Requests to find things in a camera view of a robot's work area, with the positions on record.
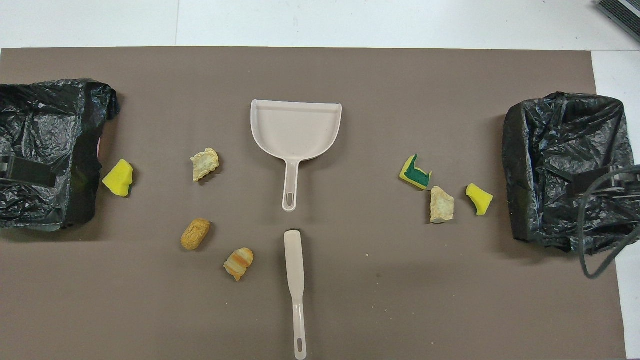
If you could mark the small yellow sponge piece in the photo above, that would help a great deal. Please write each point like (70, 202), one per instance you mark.
(479, 198)

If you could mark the brown oval bread roll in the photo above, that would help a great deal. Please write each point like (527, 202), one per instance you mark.
(195, 233)

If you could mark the beige hand brush black bristles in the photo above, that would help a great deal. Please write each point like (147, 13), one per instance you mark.
(295, 260)

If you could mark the yellow sponge chunk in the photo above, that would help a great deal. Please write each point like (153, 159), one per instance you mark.
(118, 177)

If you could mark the yellow and green sponge piece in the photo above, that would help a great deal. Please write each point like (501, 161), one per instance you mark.
(414, 172)

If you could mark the pale stone-like bread chunk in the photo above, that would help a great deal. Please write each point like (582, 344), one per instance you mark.
(442, 205)

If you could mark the brown table mat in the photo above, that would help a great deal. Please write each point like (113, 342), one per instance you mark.
(150, 100)

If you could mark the grey ribbed device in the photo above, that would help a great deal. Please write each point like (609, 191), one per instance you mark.
(622, 15)

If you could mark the beige plastic dustpan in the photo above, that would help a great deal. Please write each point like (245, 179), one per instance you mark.
(295, 130)

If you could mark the bin lined with black bag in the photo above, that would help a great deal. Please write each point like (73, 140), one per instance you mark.
(550, 150)
(40, 130)

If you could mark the striped toy croissant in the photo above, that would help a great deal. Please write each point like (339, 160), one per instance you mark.
(239, 262)

